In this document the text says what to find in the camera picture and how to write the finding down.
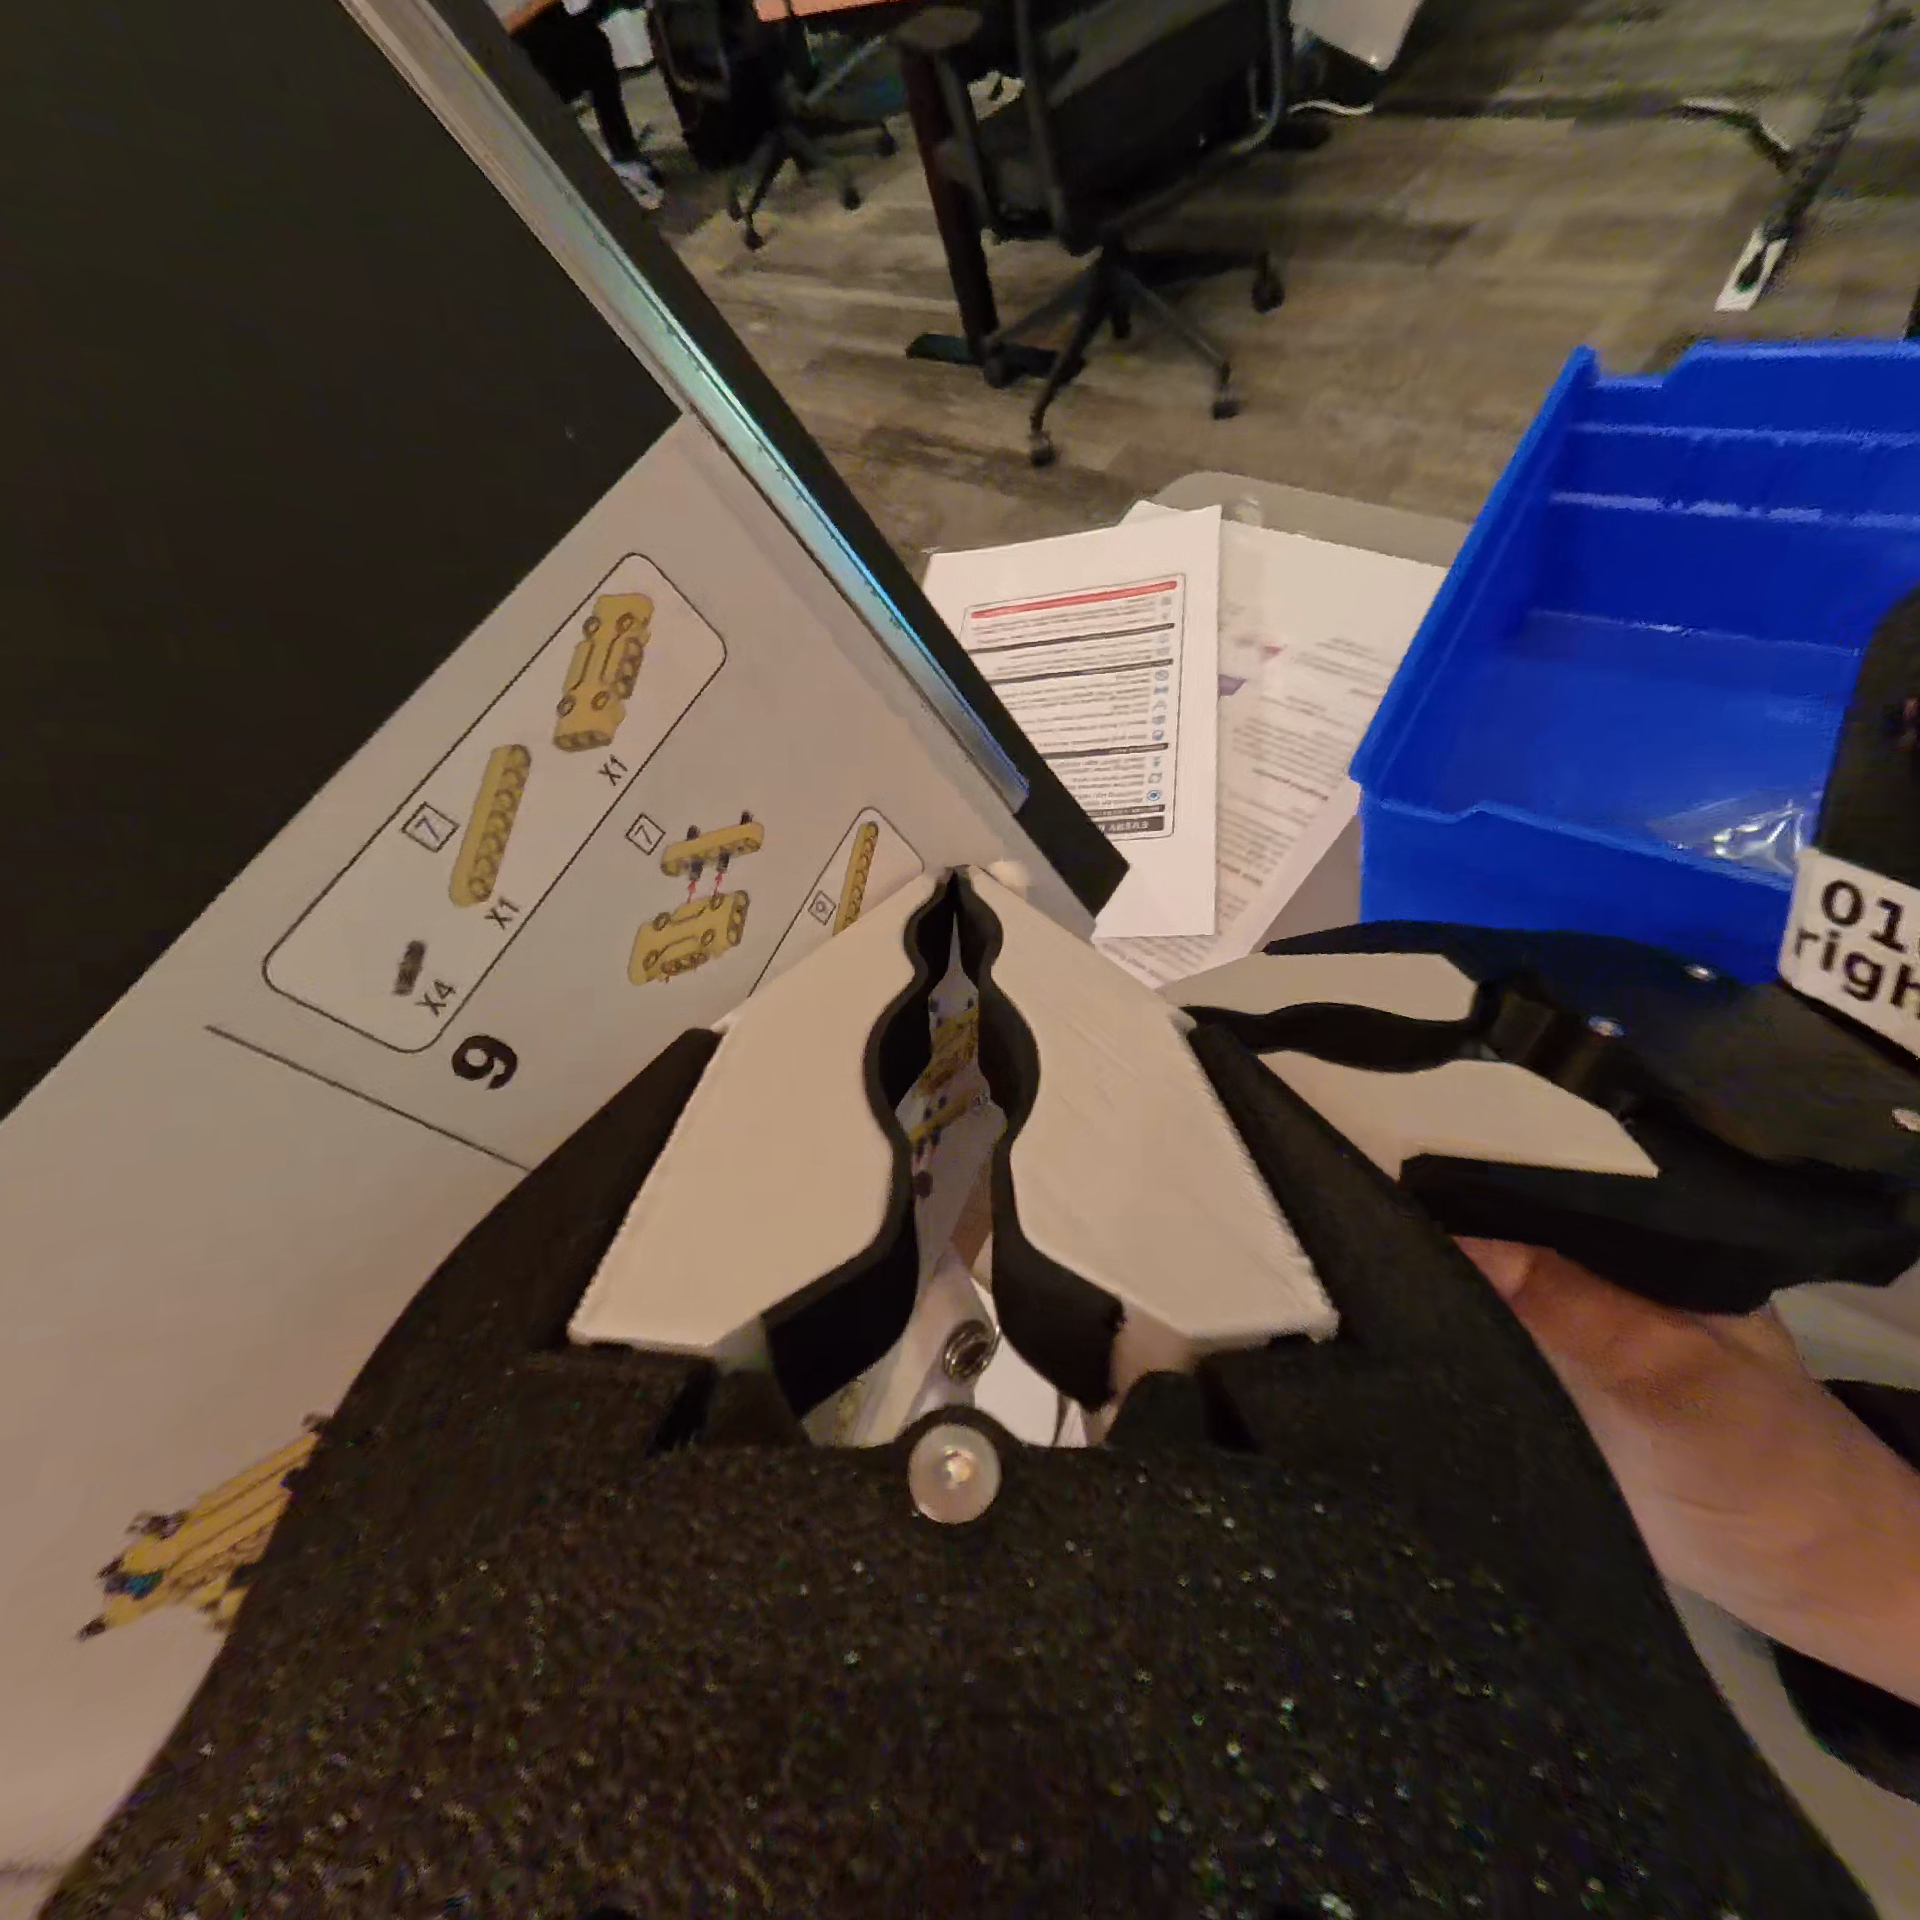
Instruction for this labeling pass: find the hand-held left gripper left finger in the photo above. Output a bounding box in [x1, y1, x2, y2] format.
[565, 864, 959, 1407]

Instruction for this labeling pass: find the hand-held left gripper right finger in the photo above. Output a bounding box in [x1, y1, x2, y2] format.
[957, 864, 1338, 1407]

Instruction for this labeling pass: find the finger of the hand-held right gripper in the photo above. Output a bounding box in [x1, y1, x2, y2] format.
[1266, 1043, 1663, 1190]
[1184, 919, 1508, 1073]

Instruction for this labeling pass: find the toy brick instruction booklet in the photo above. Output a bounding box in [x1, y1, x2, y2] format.
[0, 415, 1104, 1892]

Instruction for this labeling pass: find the person's right hand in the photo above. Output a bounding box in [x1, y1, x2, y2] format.
[1457, 1236, 1920, 1671]

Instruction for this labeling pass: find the clear plastic bag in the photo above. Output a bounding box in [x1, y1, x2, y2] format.
[1647, 800, 1818, 876]

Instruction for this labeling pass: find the blue plastic bin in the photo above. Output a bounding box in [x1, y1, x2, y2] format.
[1345, 343, 1920, 990]

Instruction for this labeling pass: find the black board panel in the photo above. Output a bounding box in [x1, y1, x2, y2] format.
[0, 0, 1129, 1119]

